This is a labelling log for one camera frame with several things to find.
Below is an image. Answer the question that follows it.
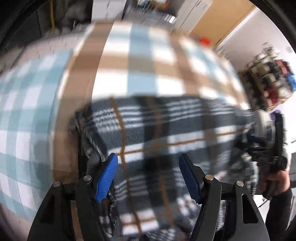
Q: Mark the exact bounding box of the plaid knit cardigan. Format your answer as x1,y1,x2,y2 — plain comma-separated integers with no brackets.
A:
69,96,258,240

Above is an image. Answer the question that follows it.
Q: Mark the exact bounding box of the person's right hand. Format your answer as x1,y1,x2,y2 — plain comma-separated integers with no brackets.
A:
257,162,290,195

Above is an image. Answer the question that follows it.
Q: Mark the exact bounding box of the wooden shoe rack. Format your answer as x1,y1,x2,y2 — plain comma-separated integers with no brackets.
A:
239,43,295,111

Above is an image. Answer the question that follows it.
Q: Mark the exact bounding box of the light blue checked blanket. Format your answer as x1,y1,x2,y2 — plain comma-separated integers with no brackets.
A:
1,50,72,221

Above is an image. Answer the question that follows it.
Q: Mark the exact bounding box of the orange bag on floor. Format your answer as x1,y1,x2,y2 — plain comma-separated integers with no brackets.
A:
199,37,212,47

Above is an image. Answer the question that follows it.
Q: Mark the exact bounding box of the wooden door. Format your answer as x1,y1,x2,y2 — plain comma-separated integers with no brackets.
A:
190,0,255,47

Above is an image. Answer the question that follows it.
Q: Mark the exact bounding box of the white hard-shell suitcase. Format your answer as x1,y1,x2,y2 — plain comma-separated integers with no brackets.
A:
174,0,213,35

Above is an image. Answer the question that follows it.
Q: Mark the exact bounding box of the brown blue checked bedsheet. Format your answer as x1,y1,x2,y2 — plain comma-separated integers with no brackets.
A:
53,22,249,183

